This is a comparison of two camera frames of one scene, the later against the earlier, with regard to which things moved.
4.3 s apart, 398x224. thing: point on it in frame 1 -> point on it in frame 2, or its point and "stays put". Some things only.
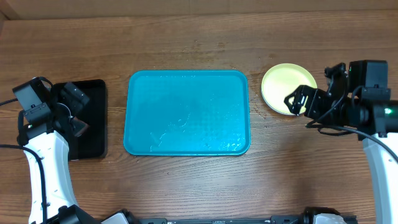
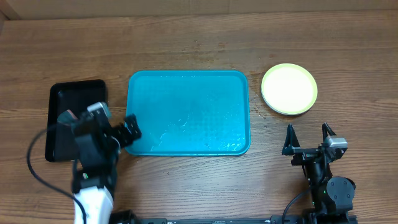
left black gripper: (74, 105) -> (124, 138)
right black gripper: (296, 99) -> (303, 154)
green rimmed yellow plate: (280, 81) stays put
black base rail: (226, 219) stays put
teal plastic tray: (187, 112) stays put
